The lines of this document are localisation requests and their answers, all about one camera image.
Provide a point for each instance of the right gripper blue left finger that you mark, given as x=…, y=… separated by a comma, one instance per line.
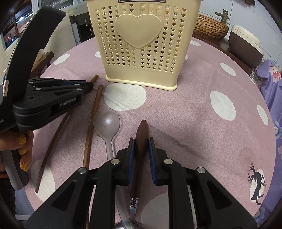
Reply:
x=87, y=198

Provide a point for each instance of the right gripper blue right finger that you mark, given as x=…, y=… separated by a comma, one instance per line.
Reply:
x=196, y=199

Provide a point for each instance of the brown wooden chopstick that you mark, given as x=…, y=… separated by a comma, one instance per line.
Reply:
x=49, y=149
x=90, y=130

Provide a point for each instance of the translucent plastic spoon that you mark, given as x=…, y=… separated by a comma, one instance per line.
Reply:
x=106, y=125

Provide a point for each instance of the steel spoon brown handle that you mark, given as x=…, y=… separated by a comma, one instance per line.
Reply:
x=140, y=151

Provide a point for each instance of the person left hand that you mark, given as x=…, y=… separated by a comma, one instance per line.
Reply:
x=20, y=141

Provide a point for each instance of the dark wooden stool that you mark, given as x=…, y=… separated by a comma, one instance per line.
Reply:
x=43, y=63

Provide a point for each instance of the water dispenser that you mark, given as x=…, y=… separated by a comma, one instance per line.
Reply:
x=81, y=24

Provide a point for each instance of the pink polka dot tablecloth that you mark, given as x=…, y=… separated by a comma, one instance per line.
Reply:
x=216, y=118

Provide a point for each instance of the beige plastic utensil holder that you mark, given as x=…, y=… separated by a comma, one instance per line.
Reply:
x=143, y=42

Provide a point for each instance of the purple floral cloth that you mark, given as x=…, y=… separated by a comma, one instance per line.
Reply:
x=271, y=91

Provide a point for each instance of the brown white rice cooker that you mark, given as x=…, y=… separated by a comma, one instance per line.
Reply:
x=245, y=46

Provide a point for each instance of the woven basin sink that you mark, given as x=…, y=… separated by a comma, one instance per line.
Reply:
x=209, y=28

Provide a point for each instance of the brass faucet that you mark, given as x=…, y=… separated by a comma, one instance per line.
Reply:
x=223, y=15

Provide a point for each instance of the black camera unit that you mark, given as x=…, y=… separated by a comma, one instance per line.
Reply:
x=34, y=38

